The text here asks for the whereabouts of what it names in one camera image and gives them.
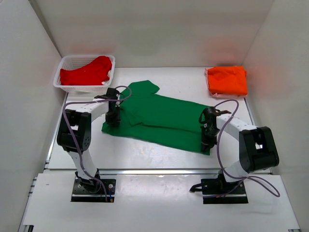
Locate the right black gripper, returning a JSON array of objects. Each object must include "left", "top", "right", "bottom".
[{"left": 200, "top": 126, "right": 221, "bottom": 151}]

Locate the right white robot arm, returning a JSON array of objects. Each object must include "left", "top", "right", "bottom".
[{"left": 198, "top": 107, "right": 280, "bottom": 195}]

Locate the green t shirt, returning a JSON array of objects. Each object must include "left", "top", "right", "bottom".
[{"left": 101, "top": 80, "right": 210, "bottom": 155}]

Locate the red t shirt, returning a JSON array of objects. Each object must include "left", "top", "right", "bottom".
[{"left": 60, "top": 56, "right": 112, "bottom": 86}]

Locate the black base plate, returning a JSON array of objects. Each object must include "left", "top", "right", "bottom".
[
  {"left": 71, "top": 178, "right": 116, "bottom": 203},
  {"left": 189, "top": 177, "right": 249, "bottom": 204}
]

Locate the aluminium rail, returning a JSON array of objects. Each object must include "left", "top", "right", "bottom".
[{"left": 43, "top": 167, "right": 272, "bottom": 175}]

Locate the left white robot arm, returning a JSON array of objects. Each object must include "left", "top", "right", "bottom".
[{"left": 56, "top": 87, "right": 123, "bottom": 194}]

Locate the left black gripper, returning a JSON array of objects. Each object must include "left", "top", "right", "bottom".
[{"left": 105, "top": 105, "right": 121, "bottom": 128}]

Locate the white plastic basket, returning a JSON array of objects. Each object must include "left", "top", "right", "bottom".
[{"left": 53, "top": 54, "right": 116, "bottom": 93}]

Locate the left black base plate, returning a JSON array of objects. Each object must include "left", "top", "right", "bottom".
[{"left": 71, "top": 178, "right": 116, "bottom": 203}]

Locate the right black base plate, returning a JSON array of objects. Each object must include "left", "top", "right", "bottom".
[{"left": 189, "top": 177, "right": 249, "bottom": 204}]

